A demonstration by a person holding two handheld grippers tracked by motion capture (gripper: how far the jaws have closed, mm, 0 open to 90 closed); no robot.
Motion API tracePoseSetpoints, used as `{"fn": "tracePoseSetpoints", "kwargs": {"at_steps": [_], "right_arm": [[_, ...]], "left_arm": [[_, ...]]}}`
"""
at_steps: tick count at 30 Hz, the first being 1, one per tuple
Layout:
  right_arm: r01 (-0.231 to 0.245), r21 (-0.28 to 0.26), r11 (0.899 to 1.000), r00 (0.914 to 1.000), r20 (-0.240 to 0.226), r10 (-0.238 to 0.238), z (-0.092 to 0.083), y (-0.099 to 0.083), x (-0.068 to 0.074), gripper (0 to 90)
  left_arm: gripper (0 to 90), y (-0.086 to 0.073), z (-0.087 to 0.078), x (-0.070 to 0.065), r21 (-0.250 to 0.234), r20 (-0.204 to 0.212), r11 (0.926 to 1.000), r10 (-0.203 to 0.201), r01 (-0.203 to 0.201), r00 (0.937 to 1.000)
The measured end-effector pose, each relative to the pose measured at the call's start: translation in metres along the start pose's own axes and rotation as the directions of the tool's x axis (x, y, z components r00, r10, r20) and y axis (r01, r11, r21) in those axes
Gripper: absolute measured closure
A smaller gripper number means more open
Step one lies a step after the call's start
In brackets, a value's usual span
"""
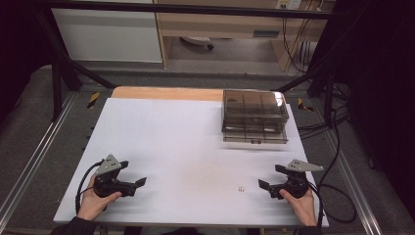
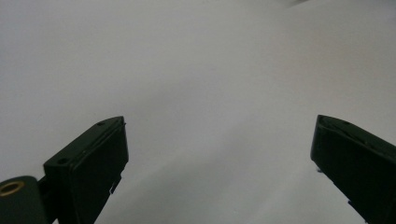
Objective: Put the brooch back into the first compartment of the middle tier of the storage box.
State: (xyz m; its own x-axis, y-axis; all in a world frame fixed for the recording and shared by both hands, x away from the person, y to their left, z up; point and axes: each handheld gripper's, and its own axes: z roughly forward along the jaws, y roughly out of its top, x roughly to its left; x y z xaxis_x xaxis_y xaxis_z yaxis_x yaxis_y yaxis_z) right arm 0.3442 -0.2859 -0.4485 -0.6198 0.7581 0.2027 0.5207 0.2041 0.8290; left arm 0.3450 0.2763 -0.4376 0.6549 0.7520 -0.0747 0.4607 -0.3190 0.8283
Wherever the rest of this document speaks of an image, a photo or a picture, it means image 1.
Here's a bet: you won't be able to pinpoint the wooden desk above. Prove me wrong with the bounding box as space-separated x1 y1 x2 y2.
152 0 337 72

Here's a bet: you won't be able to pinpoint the person's left hand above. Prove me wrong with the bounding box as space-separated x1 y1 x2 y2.
76 175 122 221

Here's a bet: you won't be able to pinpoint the person's right hand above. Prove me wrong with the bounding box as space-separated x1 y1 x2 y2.
279 188 318 227

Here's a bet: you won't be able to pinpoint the bundle of black floor cables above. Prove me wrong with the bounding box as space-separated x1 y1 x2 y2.
297 82 351 141

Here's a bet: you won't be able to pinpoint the black metal frame bar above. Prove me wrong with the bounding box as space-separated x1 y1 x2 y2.
30 0 341 21

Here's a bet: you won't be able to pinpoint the black metal stand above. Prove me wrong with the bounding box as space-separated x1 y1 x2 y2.
32 9 116 122
275 62 337 126

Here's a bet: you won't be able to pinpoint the white cabinet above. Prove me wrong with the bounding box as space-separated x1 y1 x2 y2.
51 0 163 64

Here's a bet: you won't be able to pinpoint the white chair base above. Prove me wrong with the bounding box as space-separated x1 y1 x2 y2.
179 35 215 51

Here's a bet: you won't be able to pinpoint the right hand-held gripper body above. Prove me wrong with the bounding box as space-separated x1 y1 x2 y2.
268 159 325 200

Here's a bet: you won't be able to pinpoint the white power strip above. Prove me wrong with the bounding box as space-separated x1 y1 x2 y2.
274 0 303 11

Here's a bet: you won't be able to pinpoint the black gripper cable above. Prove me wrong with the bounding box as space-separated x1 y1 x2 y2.
74 160 105 215
307 109 357 228

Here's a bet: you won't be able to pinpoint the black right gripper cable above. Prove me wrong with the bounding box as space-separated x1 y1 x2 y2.
307 109 357 228

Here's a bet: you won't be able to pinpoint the transparent brown drawer organizer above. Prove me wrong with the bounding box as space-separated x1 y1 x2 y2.
221 89 291 145

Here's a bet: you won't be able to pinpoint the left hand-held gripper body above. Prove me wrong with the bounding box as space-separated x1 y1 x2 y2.
93 154 137 199

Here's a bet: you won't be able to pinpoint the aluminium floor rail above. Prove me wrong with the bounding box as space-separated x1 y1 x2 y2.
324 128 385 235
0 92 77 224

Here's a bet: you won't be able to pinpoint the hanging black cables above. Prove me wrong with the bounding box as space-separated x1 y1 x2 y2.
281 0 324 73

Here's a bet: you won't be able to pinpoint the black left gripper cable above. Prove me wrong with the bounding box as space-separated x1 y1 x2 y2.
74 160 105 215

